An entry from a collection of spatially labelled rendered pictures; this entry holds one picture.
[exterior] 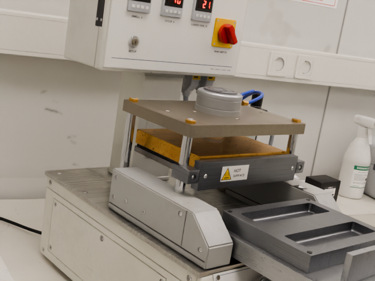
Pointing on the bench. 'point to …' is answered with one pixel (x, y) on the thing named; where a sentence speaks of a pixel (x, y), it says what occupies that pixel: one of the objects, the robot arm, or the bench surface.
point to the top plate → (214, 115)
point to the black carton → (325, 184)
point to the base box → (99, 244)
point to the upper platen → (197, 146)
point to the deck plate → (95, 188)
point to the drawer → (364, 257)
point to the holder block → (301, 232)
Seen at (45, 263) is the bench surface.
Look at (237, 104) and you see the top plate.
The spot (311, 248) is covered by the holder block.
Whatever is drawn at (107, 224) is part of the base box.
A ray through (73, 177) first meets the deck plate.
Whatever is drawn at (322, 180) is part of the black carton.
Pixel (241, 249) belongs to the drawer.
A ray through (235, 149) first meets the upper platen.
